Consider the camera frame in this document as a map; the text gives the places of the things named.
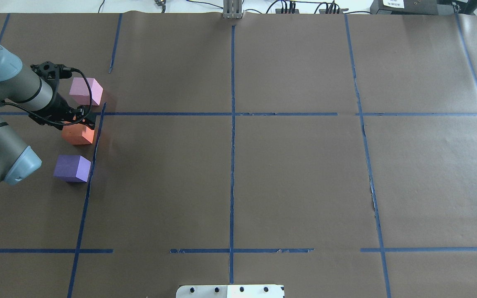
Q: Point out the orange foam cube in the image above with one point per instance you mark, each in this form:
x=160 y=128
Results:
x=78 y=134

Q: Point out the purple foam cube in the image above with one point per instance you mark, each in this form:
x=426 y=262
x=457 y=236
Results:
x=72 y=168

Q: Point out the pink foam cube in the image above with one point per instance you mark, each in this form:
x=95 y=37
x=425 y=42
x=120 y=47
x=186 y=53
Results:
x=79 y=91

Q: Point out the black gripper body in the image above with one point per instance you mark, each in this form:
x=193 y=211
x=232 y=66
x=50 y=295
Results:
x=61 y=106

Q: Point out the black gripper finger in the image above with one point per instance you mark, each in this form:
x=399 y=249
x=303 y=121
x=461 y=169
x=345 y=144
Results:
x=89 y=121

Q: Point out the black equipment box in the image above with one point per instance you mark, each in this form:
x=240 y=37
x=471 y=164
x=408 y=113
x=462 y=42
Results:
x=423 y=7

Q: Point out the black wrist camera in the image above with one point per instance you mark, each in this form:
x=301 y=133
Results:
x=52 y=73

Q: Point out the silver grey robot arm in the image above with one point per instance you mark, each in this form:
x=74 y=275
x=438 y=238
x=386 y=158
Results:
x=34 y=90

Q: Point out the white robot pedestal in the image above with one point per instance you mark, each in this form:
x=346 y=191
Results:
x=231 y=291

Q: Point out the aluminium frame post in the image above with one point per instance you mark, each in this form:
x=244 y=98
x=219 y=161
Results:
x=232 y=9

